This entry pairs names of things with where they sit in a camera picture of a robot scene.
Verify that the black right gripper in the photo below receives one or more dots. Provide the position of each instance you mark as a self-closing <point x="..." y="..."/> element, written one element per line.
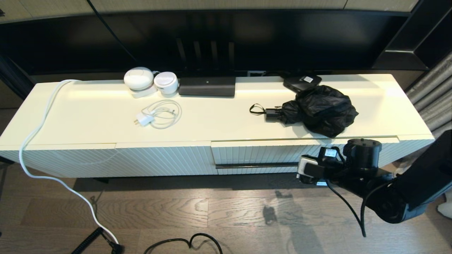
<point x="335" y="171"/>

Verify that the black umbrella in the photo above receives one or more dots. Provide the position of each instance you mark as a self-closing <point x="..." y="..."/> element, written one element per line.
<point x="325" y="109"/>

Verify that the white fluted drawer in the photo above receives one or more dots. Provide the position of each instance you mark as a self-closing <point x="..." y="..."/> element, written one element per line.
<point x="254" y="151"/>

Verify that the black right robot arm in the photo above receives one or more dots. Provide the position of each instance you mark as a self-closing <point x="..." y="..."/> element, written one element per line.
<point x="406" y="194"/>

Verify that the white tv cabinet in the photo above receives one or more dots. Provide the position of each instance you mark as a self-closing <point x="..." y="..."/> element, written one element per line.
<point x="88" y="113"/>

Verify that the small black set-top box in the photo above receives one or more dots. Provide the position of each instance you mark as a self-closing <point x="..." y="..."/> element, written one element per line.
<point x="298" y="82"/>

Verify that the black television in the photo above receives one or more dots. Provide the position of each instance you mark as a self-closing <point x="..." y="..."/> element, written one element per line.
<point x="282" y="38"/>

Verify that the black router with antennas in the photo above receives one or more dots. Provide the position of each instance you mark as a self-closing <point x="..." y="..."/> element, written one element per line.
<point x="206" y="86"/>

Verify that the black shelf unit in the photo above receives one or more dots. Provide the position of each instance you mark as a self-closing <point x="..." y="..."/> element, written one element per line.
<point x="434" y="38"/>

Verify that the small white round device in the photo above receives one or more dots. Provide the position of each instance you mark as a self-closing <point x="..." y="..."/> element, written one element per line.
<point x="166" y="82"/>

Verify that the white charger adapter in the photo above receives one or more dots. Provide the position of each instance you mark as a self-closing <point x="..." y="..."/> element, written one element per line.
<point x="145" y="119"/>

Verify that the large white round device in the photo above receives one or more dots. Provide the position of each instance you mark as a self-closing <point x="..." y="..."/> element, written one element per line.
<point x="138" y="78"/>

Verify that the black power plug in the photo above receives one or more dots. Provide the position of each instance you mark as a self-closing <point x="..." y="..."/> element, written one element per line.
<point x="116" y="249"/>

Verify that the dark grey curtain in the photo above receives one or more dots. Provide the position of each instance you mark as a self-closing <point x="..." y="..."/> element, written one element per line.
<point x="14" y="77"/>

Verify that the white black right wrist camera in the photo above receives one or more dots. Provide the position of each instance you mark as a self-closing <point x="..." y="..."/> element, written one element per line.
<point x="303" y="168"/>

